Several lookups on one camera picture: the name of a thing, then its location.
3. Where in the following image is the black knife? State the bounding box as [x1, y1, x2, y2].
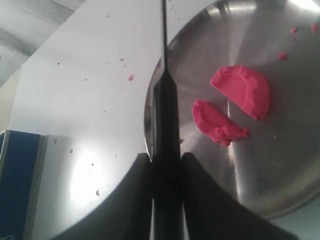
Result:
[152, 0, 184, 240]

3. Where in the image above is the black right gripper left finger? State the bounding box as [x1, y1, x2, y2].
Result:
[55, 153, 152, 240]

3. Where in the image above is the round steel plate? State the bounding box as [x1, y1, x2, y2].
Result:
[143, 0, 320, 221]

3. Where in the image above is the blue motion sand box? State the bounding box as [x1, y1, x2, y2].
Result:
[0, 129, 48, 240]

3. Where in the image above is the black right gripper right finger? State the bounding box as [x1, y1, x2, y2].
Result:
[180, 152, 297, 240]

